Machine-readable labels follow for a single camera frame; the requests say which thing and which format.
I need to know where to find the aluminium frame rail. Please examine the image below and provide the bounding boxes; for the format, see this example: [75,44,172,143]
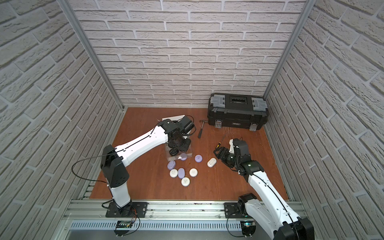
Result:
[63,200,238,221]

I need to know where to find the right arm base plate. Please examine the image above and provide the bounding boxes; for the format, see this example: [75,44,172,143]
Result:
[224,202,251,219]

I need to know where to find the purple earphone case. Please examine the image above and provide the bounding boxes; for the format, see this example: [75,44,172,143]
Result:
[194,155,203,163]
[178,168,186,179]
[167,161,176,171]
[179,153,188,161]

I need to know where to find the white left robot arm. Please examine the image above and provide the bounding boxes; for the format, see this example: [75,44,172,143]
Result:
[101,116,196,210]

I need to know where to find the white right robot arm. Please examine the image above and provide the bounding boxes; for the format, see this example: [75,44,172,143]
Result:
[214,139,315,240]

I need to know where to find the steel claw hammer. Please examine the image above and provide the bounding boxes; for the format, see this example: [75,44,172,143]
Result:
[198,120,208,139]

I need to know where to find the left controller board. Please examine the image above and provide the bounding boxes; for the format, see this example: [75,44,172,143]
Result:
[114,221,138,237]

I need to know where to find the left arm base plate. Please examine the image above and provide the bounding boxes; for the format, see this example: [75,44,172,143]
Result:
[106,202,149,218]

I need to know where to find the white drawer cabinet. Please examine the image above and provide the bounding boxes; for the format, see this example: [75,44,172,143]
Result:
[162,115,185,121]

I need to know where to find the white round earphone case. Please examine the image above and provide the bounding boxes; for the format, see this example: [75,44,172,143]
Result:
[181,177,191,187]
[189,168,198,178]
[170,169,178,178]

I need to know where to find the right controller board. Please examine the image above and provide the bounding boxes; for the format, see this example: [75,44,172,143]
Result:
[241,221,257,238]

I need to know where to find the controller board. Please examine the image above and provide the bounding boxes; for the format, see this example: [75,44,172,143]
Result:
[114,221,138,237]
[241,221,257,238]

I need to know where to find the white oblong earphone case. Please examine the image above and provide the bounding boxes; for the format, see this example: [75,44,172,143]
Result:
[207,158,217,168]

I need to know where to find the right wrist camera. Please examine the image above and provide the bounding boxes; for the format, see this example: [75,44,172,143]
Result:
[229,139,235,155]

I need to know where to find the black plastic toolbox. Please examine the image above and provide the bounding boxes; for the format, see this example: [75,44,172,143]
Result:
[208,93,269,132]

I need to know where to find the clear acrylic drawer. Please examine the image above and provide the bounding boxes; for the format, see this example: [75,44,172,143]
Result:
[165,144,193,162]

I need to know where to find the black round earphone case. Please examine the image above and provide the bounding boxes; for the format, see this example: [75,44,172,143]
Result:
[169,148,179,156]

